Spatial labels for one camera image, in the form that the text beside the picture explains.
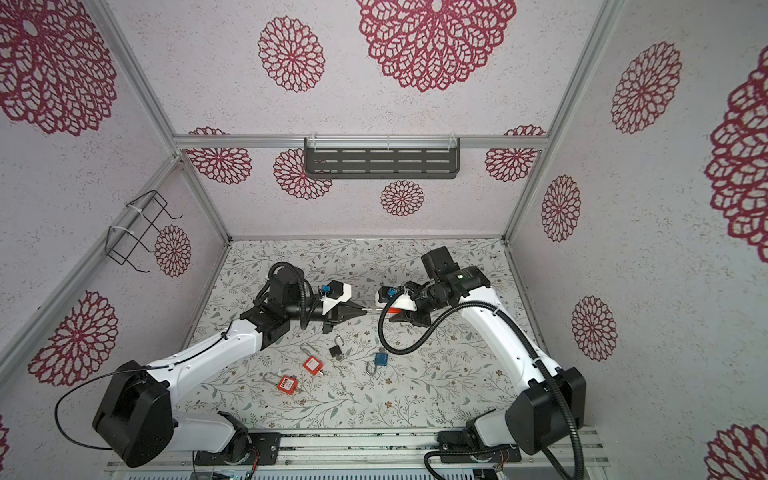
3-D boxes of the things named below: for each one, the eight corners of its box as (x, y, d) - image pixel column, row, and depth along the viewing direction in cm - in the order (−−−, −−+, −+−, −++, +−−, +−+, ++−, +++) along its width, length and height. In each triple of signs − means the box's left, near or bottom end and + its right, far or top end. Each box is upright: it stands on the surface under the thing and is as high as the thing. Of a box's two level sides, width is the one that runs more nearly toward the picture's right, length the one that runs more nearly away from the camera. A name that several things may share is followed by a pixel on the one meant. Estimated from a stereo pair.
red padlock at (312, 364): (310, 378, 87) (309, 376, 86) (294, 352, 92) (293, 349, 91) (325, 368, 89) (324, 365, 88) (309, 343, 94) (307, 339, 93)
